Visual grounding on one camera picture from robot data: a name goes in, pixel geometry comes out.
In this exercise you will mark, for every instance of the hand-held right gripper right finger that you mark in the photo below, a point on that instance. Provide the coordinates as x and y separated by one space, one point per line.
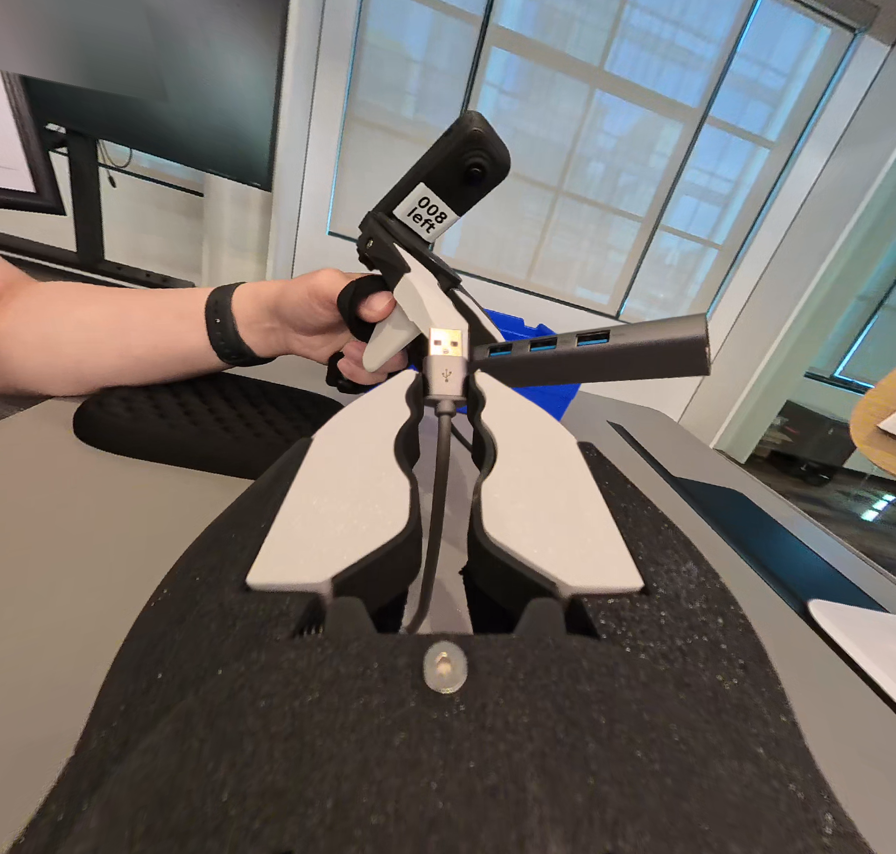
553 511

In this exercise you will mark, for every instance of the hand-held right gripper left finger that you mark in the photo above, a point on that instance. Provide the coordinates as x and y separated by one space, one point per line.
336 511

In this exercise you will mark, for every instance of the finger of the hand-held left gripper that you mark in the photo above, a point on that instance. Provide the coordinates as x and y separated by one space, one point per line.
430 294
485 325

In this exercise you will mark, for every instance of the blue plastic bin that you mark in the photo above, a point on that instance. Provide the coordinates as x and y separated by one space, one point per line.
560 395

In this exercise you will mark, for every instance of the dark grey usb hub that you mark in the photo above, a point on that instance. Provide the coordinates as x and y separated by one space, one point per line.
630 357

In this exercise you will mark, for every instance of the person's left forearm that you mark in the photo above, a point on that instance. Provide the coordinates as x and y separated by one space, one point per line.
105 336

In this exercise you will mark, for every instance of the person's left hand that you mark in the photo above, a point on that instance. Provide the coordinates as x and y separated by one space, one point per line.
301 315

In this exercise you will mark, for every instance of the large gridded window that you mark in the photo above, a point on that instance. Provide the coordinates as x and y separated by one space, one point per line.
560 62

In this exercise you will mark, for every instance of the black textured cushion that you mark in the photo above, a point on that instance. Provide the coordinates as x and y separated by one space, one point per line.
196 420

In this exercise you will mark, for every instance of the black wristband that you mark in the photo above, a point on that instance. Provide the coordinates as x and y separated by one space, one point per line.
220 329

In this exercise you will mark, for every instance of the large dark display screen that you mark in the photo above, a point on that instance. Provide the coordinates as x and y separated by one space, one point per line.
231 62

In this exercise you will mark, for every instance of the black low cabinet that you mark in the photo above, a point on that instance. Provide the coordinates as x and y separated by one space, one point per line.
805 441

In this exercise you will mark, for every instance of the white stand with wooden board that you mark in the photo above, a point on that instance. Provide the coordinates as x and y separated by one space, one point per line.
864 637

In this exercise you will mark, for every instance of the black display stand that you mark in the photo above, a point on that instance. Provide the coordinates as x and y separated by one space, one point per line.
87 188

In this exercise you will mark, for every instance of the narrow side window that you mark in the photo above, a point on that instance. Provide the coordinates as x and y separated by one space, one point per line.
868 336

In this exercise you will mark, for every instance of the dark framed whiteboard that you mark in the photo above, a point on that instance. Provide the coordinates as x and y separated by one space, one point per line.
14 139

